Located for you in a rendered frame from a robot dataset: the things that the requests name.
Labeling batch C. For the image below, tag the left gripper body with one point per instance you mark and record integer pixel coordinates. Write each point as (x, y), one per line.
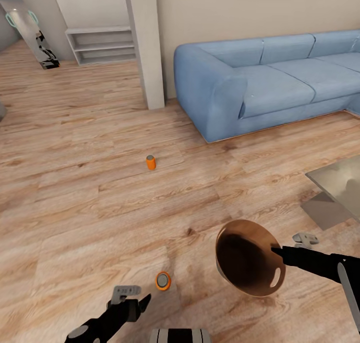
(124, 312)

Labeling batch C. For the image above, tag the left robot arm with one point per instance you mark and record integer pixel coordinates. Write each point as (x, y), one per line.
(120, 310)

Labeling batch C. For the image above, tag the trash can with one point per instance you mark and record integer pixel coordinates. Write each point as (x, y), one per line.
(244, 258)

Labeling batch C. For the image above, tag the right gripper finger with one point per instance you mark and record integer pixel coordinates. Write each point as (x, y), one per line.
(278, 251)

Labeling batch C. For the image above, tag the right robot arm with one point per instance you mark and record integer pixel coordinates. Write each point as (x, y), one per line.
(343, 269)

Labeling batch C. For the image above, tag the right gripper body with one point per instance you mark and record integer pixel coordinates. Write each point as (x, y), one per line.
(302, 258)

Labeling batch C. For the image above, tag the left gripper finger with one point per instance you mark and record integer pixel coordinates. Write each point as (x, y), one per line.
(142, 304)

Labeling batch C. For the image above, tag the can of soda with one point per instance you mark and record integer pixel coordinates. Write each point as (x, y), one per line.
(151, 162)
(163, 281)

